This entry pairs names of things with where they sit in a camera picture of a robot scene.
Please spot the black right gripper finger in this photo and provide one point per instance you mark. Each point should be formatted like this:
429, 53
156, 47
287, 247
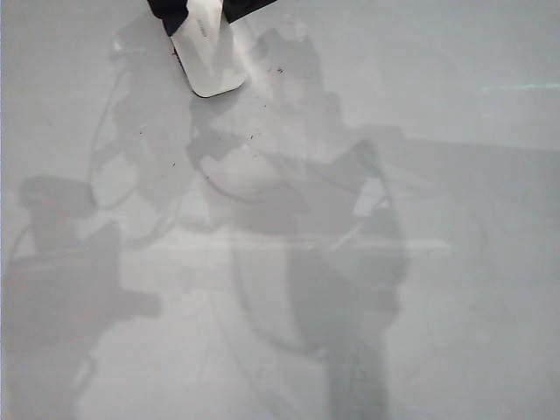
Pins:
240, 8
170, 13

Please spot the white rectangular whiteboard eraser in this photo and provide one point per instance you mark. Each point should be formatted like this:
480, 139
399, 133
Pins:
205, 57

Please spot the grey glass whiteboard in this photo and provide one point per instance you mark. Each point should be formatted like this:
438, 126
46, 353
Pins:
394, 219

